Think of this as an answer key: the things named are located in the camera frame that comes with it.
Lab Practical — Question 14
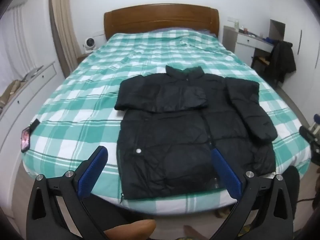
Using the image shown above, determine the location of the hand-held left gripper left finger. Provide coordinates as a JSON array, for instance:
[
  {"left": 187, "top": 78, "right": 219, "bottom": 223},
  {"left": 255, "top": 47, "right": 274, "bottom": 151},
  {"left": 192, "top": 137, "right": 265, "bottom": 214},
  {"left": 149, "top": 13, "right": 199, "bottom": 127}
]
[{"left": 26, "top": 146, "right": 110, "bottom": 240}]

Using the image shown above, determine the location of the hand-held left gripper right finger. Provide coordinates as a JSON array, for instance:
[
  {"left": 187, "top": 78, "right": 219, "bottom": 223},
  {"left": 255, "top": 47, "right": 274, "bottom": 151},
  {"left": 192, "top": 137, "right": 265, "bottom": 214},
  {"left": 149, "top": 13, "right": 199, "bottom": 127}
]
[{"left": 211, "top": 149, "right": 294, "bottom": 240}]

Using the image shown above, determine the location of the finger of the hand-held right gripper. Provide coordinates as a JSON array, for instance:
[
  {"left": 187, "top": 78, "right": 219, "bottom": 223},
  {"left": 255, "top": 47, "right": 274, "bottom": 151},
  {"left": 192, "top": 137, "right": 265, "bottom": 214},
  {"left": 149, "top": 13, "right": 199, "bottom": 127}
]
[{"left": 299, "top": 126, "right": 316, "bottom": 143}]

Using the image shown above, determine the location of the black puffer jacket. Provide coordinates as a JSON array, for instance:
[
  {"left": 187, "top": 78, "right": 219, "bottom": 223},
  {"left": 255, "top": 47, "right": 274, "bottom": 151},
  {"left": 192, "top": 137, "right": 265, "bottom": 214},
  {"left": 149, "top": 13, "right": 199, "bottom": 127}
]
[{"left": 114, "top": 65, "right": 278, "bottom": 200}]

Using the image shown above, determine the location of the person's left hand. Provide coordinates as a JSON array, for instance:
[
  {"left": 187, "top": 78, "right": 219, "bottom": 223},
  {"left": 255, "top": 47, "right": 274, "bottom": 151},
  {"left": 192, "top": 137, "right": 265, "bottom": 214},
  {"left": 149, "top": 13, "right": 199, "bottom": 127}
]
[{"left": 104, "top": 219, "right": 157, "bottom": 240}]

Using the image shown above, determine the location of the smartphone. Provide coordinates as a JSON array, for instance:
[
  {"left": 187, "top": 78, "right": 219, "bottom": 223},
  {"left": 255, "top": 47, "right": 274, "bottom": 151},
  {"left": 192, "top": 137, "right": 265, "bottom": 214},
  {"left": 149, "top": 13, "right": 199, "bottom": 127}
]
[{"left": 21, "top": 127, "right": 32, "bottom": 153}]

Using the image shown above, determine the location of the black coat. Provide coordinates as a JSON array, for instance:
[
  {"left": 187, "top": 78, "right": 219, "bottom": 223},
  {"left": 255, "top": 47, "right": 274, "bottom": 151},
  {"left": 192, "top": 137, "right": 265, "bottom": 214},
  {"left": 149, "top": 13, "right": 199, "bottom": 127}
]
[{"left": 269, "top": 41, "right": 297, "bottom": 84}]

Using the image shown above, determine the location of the green plaid bed sheet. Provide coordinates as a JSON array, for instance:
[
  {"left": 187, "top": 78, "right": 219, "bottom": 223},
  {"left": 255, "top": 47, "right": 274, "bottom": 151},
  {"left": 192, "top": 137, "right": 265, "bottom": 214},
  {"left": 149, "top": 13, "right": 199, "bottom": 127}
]
[{"left": 22, "top": 29, "right": 312, "bottom": 217}]

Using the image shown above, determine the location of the white drawer cabinet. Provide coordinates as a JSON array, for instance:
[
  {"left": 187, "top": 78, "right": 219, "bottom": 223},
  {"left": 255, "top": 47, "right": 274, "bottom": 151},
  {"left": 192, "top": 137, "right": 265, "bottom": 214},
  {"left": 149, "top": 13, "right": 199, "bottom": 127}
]
[{"left": 0, "top": 61, "right": 59, "bottom": 143}]

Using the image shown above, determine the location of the wooden nightstand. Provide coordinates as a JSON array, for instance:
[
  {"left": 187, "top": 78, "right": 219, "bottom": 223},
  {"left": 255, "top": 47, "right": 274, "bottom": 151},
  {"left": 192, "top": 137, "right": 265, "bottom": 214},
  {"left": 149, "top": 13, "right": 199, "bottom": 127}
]
[{"left": 76, "top": 52, "right": 94, "bottom": 64}]

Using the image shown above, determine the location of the white desk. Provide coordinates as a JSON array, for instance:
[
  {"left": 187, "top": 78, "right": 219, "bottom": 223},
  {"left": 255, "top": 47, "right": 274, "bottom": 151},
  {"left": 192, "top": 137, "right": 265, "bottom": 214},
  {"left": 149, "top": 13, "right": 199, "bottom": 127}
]
[{"left": 222, "top": 25, "right": 274, "bottom": 68}]

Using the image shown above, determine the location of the beige cloth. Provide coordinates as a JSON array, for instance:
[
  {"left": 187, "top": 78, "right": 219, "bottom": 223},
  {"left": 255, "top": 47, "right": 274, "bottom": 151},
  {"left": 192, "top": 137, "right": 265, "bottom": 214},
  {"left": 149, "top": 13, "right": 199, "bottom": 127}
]
[{"left": 0, "top": 79, "right": 23, "bottom": 112}]

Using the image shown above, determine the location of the white wardrobe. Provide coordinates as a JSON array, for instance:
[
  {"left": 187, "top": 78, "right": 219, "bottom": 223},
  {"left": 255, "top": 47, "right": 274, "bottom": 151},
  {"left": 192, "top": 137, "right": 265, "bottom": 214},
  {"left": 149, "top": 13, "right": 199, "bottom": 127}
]
[{"left": 269, "top": 0, "right": 320, "bottom": 100}]

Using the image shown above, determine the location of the white round fan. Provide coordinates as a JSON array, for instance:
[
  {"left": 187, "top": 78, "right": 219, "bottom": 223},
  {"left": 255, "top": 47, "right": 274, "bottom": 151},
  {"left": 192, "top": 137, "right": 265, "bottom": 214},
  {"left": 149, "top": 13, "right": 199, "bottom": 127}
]
[{"left": 82, "top": 37, "right": 94, "bottom": 54}]

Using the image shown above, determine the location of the beige curtain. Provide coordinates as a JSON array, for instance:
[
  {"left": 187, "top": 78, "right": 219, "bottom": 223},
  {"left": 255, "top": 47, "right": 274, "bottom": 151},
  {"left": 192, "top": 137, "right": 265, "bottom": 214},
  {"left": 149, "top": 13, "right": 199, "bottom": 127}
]
[{"left": 50, "top": 0, "right": 80, "bottom": 73}]

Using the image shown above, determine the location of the wooden headboard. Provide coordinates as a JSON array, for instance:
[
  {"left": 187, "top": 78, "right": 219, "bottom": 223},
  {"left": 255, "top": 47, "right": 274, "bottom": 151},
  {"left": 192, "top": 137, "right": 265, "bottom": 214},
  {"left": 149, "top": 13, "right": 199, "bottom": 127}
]
[{"left": 104, "top": 4, "right": 220, "bottom": 40}]

